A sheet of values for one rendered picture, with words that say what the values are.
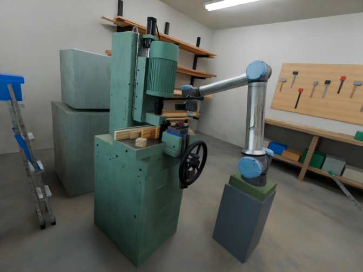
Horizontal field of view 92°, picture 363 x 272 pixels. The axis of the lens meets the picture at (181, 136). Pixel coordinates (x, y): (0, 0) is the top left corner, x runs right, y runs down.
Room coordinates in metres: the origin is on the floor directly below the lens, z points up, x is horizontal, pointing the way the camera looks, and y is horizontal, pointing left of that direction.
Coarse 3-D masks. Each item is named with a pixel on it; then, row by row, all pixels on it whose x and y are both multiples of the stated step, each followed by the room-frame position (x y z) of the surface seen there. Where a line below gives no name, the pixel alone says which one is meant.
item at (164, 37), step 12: (120, 0) 3.25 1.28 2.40; (120, 12) 3.26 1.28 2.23; (120, 24) 3.11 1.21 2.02; (132, 24) 2.94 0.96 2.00; (168, 24) 3.99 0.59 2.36; (156, 36) 3.44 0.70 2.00; (168, 36) 3.43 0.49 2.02; (180, 48) 4.18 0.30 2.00; (192, 48) 3.99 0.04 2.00; (180, 72) 4.05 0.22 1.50; (192, 72) 4.05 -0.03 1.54; (204, 72) 4.26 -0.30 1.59; (192, 84) 4.72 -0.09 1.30; (180, 96) 3.82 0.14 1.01; (204, 96) 4.33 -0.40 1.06; (168, 120) 3.74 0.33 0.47
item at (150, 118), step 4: (148, 112) 1.21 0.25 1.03; (152, 112) 1.23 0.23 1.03; (148, 116) 1.18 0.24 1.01; (152, 116) 1.16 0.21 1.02; (156, 116) 1.14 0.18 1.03; (160, 116) 1.14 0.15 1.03; (164, 116) 1.16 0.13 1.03; (148, 120) 1.18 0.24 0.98; (152, 120) 1.15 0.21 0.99; (156, 120) 1.13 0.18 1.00; (160, 120) 1.13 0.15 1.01; (164, 120) 1.16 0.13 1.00; (152, 124) 1.15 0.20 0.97; (156, 124) 1.13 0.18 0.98
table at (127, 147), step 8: (192, 136) 1.27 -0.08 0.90; (112, 144) 0.95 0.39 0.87; (120, 144) 0.90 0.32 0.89; (128, 144) 0.90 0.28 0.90; (152, 144) 0.95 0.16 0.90; (160, 144) 0.98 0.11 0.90; (120, 152) 0.90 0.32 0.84; (128, 152) 0.86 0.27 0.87; (136, 152) 0.83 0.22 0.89; (144, 152) 0.88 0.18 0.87; (152, 152) 0.93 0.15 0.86; (160, 152) 0.99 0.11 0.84; (168, 152) 0.98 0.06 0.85; (176, 152) 0.96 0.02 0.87
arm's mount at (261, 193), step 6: (234, 174) 1.29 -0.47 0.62; (240, 174) 1.31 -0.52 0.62; (234, 180) 1.24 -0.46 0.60; (240, 180) 1.21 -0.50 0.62; (270, 180) 1.30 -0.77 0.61; (234, 186) 1.23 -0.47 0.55; (240, 186) 1.20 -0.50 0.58; (246, 186) 1.17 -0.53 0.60; (252, 186) 1.15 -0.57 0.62; (264, 186) 1.18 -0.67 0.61; (270, 186) 1.20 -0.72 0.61; (246, 192) 1.16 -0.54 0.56; (252, 192) 1.13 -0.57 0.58; (258, 192) 1.11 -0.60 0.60; (264, 192) 1.10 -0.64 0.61; (270, 192) 1.18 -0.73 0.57; (258, 198) 1.10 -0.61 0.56; (264, 198) 1.10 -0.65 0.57
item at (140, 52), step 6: (138, 36) 1.21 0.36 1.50; (138, 42) 1.21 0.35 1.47; (144, 42) 1.25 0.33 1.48; (138, 48) 1.22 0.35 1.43; (144, 48) 1.26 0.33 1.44; (138, 54) 1.22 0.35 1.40; (144, 54) 1.26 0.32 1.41; (132, 102) 1.22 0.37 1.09; (132, 108) 1.21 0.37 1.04; (132, 114) 1.21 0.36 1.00
